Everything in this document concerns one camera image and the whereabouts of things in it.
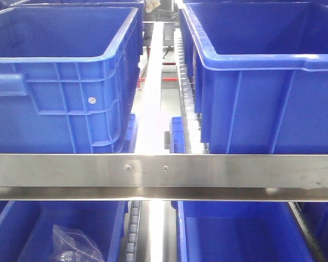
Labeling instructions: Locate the blue shelf bin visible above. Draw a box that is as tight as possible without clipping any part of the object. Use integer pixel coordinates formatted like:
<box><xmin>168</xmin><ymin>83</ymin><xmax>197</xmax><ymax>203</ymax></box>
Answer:
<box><xmin>0</xmin><ymin>6</ymin><xmax>139</xmax><ymax>153</ymax></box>
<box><xmin>183</xmin><ymin>1</ymin><xmax>328</xmax><ymax>154</ymax></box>

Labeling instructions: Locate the white divider rail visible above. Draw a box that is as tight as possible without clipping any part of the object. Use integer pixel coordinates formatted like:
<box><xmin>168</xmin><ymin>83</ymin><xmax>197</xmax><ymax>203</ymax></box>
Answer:
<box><xmin>135</xmin><ymin>22</ymin><xmax>164</xmax><ymax>155</ymax></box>

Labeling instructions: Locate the blue upper shelf left bin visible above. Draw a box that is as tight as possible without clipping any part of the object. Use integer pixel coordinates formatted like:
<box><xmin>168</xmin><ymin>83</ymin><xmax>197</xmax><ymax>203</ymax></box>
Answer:
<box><xmin>0</xmin><ymin>6</ymin><xmax>139</xmax><ymax>153</ymax></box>

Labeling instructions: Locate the clear plastic bag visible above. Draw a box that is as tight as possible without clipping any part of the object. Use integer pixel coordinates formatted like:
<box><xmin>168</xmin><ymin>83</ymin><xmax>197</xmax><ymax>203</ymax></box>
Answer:
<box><xmin>49</xmin><ymin>224</ymin><xmax>104</xmax><ymax>261</ymax></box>

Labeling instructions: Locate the blue lower right bin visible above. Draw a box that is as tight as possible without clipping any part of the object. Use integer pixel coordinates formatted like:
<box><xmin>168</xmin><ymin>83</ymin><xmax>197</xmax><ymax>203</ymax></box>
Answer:
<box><xmin>172</xmin><ymin>201</ymin><xmax>313</xmax><ymax>261</ymax></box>

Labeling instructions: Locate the blue lower left bin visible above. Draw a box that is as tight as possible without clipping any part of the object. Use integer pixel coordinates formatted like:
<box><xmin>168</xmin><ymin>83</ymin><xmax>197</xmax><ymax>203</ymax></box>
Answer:
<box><xmin>0</xmin><ymin>201</ymin><xmax>128</xmax><ymax>261</ymax></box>

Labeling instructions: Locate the blue upper shelf right bin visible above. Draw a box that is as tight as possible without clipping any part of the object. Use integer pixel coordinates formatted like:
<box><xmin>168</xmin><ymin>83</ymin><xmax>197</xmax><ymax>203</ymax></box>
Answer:
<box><xmin>183</xmin><ymin>1</ymin><xmax>328</xmax><ymax>154</ymax></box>

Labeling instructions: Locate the white roller track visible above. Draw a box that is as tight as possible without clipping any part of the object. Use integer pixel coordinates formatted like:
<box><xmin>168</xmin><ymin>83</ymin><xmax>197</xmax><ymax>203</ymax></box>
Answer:
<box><xmin>174</xmin><ymin>28</ymin><xmax>209</xmax><ymax>154</ymax></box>

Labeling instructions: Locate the lower roller track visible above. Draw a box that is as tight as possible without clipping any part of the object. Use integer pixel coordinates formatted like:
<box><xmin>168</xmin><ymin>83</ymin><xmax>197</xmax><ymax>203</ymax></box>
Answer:
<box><xmin>125</xmin><ymin>201</ymin><xmax>142</xmax><ymax>262</ymax></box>

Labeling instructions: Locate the stainless steel shelf rail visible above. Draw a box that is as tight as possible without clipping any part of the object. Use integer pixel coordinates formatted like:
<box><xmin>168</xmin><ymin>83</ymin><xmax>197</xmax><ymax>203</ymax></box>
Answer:
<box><xmin>0</xmin><ymin>154</ymin><xmax>328</xmax><ymax>202</ymax></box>

